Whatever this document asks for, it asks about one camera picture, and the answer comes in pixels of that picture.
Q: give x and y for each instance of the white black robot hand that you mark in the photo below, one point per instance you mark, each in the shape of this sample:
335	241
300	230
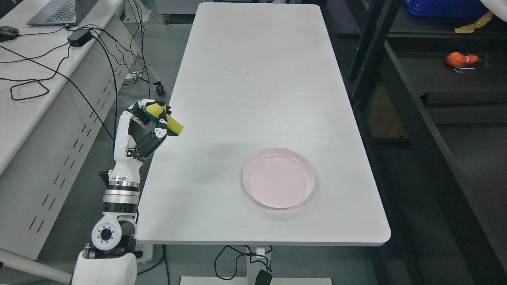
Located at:
137	137

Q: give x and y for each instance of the green yellow sponge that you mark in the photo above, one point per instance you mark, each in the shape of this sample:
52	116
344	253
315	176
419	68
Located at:
157	111

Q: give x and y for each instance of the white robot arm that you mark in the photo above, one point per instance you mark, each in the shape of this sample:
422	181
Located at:
109	259

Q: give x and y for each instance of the dark metal shelf rack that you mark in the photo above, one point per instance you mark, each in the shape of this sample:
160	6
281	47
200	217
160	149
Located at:
435	136

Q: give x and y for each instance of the white side desk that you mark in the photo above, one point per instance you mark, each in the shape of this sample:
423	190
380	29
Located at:
53	99

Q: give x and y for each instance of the black power adapter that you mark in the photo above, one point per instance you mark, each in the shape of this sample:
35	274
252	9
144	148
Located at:
80	37

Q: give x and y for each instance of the white work table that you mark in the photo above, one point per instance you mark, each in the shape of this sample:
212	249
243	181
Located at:
252	77

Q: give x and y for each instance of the grey laptop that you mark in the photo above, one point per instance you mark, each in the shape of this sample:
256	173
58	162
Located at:
62	12

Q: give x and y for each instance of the pink round plate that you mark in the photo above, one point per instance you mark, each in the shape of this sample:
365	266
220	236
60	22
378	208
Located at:
278	178

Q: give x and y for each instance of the black computer mouse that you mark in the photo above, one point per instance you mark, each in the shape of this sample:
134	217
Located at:
8	33

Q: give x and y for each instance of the orange toy object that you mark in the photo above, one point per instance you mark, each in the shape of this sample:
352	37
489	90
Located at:
456	59

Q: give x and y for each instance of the blue plastic bin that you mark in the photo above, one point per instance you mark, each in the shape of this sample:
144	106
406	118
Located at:
446	8

